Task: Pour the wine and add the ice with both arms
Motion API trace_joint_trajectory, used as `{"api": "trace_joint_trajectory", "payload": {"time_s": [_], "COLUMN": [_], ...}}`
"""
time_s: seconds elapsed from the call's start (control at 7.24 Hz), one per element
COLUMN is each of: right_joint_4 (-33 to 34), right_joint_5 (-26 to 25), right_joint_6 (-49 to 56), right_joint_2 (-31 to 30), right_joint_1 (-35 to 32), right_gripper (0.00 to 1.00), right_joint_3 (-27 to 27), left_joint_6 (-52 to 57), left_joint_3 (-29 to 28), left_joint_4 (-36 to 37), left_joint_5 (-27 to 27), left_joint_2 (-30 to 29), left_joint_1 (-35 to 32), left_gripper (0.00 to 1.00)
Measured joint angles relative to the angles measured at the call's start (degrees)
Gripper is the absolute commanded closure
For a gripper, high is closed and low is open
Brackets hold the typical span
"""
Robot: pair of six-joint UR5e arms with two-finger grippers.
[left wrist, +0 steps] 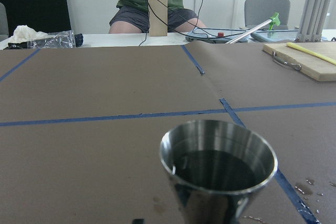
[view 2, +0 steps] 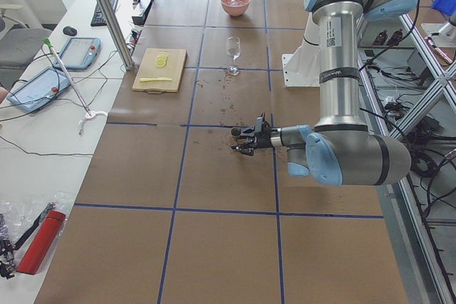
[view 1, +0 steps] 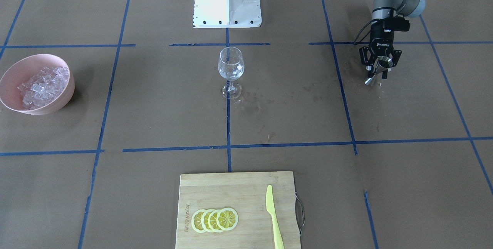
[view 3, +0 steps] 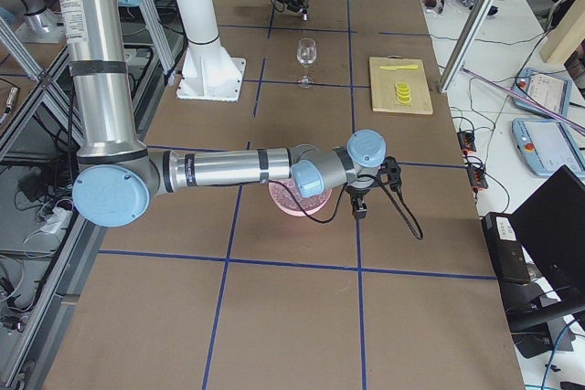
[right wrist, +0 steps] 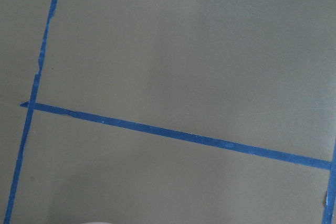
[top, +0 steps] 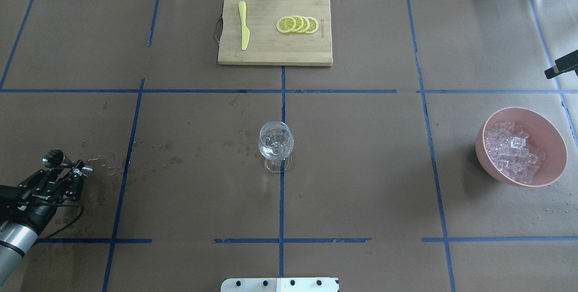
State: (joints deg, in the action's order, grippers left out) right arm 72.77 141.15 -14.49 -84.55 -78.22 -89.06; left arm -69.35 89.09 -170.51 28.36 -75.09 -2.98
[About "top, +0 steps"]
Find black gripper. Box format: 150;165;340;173
0;160;85;234

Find steel jigger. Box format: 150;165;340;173
42;149;93;177

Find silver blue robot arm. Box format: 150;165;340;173
0;160;93;284

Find clear ice cubes pile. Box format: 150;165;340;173
483;121;547;185

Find clear wine glass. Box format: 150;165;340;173
258;121;294;174

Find pink bowl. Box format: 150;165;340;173
475;107;569;188

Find bamboo cutting board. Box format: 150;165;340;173
218;0;334;66

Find yellow plastic knife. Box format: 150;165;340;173
238;0;250;50

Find lemon slice stack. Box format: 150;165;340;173
276;16;320;34

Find white pedestal column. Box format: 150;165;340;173
220;277;340;292

